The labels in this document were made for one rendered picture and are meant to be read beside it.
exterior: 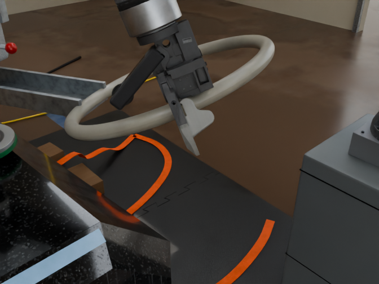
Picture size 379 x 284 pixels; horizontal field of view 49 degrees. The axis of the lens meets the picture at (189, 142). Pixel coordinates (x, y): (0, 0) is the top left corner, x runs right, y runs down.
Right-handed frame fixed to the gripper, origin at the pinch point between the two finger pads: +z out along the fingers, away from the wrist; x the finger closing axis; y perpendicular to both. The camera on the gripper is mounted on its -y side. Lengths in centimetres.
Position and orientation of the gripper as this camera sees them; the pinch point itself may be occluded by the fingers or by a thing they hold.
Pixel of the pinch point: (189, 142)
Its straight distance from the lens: 73.5
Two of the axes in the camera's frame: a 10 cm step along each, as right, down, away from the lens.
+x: -1.0, -3.5, 9.3
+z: 3.6, 8.6, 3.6
